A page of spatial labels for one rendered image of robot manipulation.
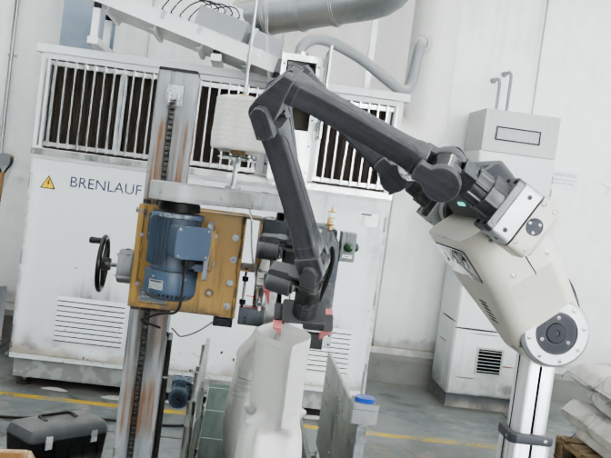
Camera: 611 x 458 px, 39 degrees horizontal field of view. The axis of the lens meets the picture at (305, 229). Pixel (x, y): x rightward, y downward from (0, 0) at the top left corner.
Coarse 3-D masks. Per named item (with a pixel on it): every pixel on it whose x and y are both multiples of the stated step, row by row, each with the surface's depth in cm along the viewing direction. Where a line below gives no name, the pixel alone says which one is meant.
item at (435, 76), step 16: (416, 0) 576; (432, 0) 565; (448, 0) 564; (416, 16) 574; (432, 16) 565; (448, 16) 566; (416, 32) 572; (432, 32) 566; (448, 32) 567; (432, 48) 566; (448, 48) 568; (432, 64) 566; (448, 64) 570; (432, 80) 567; (448, 80) 572; (448, 96) 575
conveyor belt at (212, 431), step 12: (216, 384) 443; (216, 396) 420; (216, 408) 399; (204, 420) 377; (216, 420) 380; (204, 432) 360; (216, 432) 362; (204, 444) 343; (216, 444) 346; (204, 456) 329; (216, 456) 331
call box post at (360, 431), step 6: (360, 426) 257; (360, 432) 257; (354, 438) 259; (360, 438) 257; (354, 444) 258; (360, 444) 257; (354, 450) 257; (360, 450) 257; (354, 456) 257; (360, 456) 257
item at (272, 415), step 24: (264, 336) 230; (288, 336) 251; (264, 360) 228; (288, 360) 215; (264, 384) 227; (288, 384) 220; (264, 408) 226; (288, 408) 223; (240, 432) 237; (264, 432) 221; (288, 432) 219; (240, 456) 227; (264, 456) 220; (288, 456) 220
